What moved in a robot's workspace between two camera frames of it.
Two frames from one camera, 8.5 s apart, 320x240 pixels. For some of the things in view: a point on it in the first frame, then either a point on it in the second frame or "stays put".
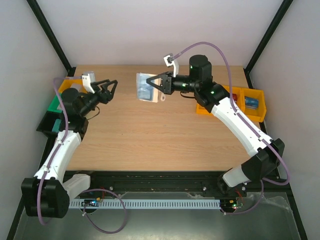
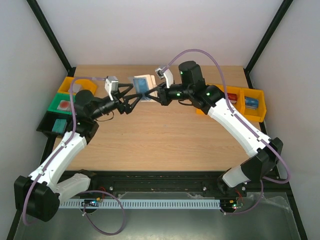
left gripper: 108,97 → 125,107
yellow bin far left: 67,83 stays put
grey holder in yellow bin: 77,86 stays put
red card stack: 234,96 stays put
